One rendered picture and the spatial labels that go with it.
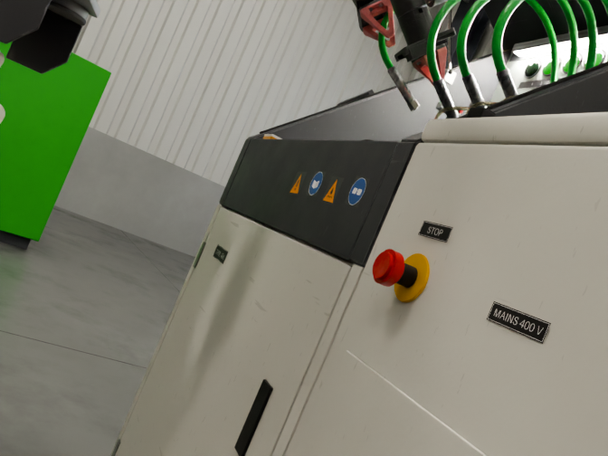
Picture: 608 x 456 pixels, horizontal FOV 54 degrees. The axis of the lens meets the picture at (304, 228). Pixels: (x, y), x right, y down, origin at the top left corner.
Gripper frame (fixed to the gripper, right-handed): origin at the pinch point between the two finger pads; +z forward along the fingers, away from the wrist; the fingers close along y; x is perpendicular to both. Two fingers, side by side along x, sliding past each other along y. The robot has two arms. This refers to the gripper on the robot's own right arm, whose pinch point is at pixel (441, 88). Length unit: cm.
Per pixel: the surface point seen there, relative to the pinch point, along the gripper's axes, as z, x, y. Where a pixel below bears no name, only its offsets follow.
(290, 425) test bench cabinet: 30, -39, -48
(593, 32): 1.3, -12.3, 23.2
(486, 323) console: 20, -61, -29
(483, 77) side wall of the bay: 0.6, 37.5, 27.4
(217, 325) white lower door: 23, -3, -54
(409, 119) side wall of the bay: 3.2, 33.5, 3.9
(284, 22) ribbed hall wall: -173, 675, 120
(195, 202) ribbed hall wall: -2, 667, -77
